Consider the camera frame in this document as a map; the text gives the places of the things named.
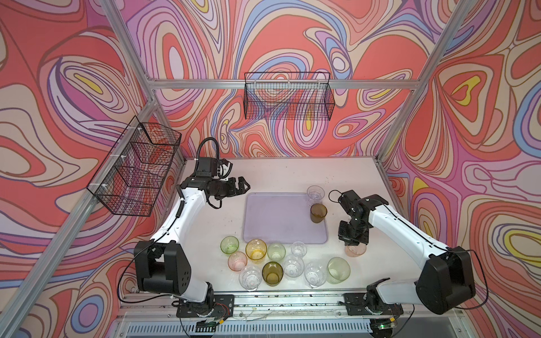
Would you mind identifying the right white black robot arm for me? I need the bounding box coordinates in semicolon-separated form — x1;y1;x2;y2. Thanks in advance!
338;190;476;315

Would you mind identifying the olive dark glass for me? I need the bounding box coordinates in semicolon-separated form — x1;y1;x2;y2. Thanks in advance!
262;261;284;287

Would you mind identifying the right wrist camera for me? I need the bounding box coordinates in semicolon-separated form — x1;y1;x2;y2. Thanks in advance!
338;190;360;214

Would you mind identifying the pale green small glass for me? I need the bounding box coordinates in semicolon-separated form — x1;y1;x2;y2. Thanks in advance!
267;243;287;262

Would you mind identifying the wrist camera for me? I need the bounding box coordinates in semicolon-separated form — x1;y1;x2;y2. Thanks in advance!
194;157;233;179
338;190;360;214

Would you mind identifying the large pale green glass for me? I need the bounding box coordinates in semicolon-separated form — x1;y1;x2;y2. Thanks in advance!
327;257;351;284

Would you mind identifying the yellow glass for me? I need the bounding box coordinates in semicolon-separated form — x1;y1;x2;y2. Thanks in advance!
245;239;267;263

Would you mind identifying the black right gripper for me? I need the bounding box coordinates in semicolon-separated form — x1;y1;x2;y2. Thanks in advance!
338;216;370;246

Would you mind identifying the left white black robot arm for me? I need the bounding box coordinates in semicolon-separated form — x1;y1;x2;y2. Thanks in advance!
134;176;251;304

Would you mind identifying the black wire basket back wall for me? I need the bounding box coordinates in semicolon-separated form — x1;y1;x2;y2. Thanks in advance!
243;70;335;121

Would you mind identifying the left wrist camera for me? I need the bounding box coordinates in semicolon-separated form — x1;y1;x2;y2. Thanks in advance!
194;157;233;179

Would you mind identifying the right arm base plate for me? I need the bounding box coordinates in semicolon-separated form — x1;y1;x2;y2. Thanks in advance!
342;293;404;317

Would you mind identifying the pink glass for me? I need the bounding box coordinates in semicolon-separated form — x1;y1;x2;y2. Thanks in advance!
345;244;367;257
228;252;248;272

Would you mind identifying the lavender rectangular plastic tray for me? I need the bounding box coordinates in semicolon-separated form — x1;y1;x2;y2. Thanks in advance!
242;192;328;244

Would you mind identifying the black wire basket left wall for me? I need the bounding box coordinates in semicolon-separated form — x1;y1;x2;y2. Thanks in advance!
87;117;182;217

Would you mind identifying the aluminium front rail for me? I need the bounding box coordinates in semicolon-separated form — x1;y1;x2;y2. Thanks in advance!
117;289;466;322

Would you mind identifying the small clear glass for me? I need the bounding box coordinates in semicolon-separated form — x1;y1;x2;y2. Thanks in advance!
290;242;307;259

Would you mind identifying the bright green glass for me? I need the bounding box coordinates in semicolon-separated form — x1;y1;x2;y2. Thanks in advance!
220;236;240;255

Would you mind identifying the black wire basket wall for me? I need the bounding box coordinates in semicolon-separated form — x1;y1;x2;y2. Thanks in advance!
243;70;335;121
87;117;182;217

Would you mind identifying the amber brown glass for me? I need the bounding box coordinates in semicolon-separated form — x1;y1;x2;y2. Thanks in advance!
310;204;328;223

